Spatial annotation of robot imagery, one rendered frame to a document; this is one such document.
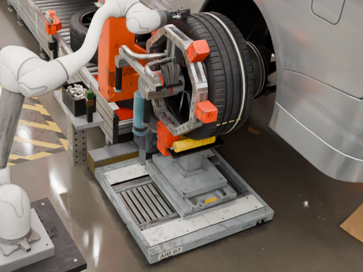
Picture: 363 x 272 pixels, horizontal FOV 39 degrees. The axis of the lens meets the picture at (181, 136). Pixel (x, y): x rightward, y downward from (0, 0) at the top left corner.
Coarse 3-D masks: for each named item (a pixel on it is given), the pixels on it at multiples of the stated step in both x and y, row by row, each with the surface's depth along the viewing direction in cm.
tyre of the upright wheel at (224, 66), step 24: (168, 24) 268; (192, 24) 248; (216, 24) 250; (216, 48) 241; (240, 48) 247; (216, 72) 239; (240, 72) 246; (216, 96) 242; (240, 96) 249; (216, 120) 250; (240, 120) 261
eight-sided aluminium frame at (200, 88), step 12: (156, 36) 265; (168, 36) 253; (180, 36) 251; (156, 48) 277; (180, 48) 244; (192, 72) 240; (192, 84) 242; (204, 84) 241; (192, 96) 245; (204, 96) 244; (156, 108) 284; (192, 108) 247; (168, 120) 277; (192, 120) 250; (180, 132) 264
